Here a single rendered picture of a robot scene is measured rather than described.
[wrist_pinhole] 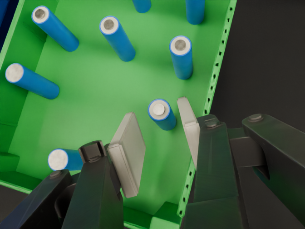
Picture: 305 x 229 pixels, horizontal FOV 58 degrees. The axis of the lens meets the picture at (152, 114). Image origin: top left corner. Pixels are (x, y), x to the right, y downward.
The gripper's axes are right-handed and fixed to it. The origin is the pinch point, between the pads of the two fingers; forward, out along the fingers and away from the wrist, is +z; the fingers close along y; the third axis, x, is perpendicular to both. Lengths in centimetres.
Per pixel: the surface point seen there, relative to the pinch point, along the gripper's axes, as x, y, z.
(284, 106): -16, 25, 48
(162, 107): 0.9, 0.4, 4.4
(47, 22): 10.3, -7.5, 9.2
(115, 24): 8.2, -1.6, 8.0
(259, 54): -4, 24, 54
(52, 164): -0.8, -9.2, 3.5
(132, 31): 7.7, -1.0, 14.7
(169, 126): -1.7, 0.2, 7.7
